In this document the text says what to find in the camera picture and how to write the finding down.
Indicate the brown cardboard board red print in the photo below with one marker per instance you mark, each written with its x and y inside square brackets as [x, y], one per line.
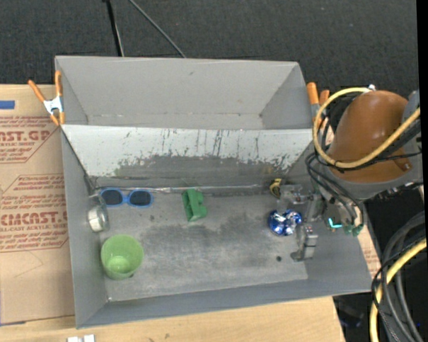
[31, 196]

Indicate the green toy block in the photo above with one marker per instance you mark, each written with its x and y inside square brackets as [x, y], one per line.
[193, 204]

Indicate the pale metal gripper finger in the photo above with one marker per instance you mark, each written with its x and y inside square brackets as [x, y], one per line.
[305, 244]
[291, 196]

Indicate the green plastic cup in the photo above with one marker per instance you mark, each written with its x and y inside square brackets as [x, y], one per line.
[121, 256]

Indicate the blue sunglasses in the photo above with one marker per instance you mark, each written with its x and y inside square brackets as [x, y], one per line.
[139, 198]

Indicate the grey metal bin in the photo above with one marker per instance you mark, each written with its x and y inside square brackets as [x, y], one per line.
[203, 245]

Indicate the yellow and black small object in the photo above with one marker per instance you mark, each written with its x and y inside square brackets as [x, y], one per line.
[275, 188]

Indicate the blue shiny foil ball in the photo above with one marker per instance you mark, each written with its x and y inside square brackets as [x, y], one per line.
[283, 223]

